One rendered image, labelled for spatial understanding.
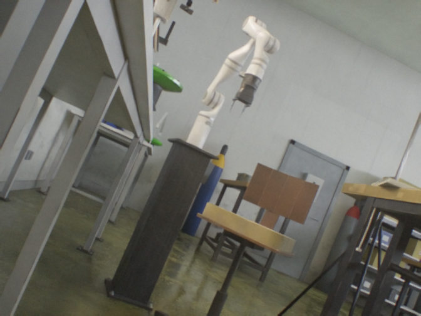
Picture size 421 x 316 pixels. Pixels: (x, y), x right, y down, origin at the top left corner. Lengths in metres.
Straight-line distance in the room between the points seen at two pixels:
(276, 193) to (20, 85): 1.60
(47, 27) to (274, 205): 1.60
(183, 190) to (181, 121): 4.57
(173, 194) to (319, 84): 5.50
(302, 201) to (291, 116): 5.09
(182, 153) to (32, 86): 1.54
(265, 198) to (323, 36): 5.75
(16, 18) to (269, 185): 1.70
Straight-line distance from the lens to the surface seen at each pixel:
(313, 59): 7.33
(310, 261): 7.14
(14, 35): 0.43
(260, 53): 1.78
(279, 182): 1.99
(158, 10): 1.34
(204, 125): 2.10
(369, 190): 1.89
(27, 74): 0.53
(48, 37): 0.54
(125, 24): 0.83
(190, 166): 2.04
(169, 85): 1.85
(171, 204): 2.04
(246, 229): 1.55
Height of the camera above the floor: 0.63
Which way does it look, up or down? 4 degrees up
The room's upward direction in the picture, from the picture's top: 24 degrees clockwise
